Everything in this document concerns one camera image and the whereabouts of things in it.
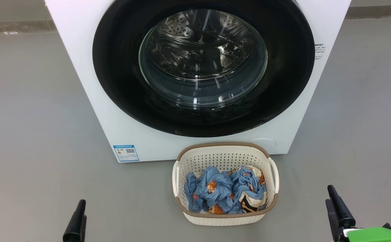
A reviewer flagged white washing machine body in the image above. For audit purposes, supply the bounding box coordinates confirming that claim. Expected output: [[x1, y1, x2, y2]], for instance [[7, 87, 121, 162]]
[[44, 0, 352, 163]]

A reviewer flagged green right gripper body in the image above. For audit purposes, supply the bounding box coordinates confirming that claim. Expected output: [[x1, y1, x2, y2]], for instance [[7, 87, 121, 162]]
[[337, 226, 391, 242]]

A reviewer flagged cream perforated laundry basket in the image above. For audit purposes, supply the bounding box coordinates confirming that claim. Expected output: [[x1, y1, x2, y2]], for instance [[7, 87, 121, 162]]
[[172, 142, 280, 226]]

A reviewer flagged black round washer door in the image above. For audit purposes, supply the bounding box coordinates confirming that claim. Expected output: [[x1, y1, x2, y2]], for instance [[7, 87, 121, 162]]
[[92, 0, 315, 137]]

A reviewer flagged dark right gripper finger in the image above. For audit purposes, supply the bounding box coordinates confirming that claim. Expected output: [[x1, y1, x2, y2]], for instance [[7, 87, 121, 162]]
[[325, 199, 342, 242], [328, 185, 356, 228]]

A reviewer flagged blue fox print garment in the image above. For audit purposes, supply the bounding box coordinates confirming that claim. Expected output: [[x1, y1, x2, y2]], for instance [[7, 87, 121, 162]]
[[185, 166, 234, 214]]

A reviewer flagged blue energy label sticker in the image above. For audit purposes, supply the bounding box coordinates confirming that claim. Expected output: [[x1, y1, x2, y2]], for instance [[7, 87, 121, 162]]
[[113, 145, 140, 162]]

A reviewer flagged stainless steel washing machine drum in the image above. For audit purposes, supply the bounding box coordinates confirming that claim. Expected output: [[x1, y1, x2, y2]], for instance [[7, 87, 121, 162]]
[[144, 9, 267, 101]]

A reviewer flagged round white filter cover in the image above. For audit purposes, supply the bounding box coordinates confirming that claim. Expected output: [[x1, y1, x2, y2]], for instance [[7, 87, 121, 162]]
[[249, 138, 277, 151]]

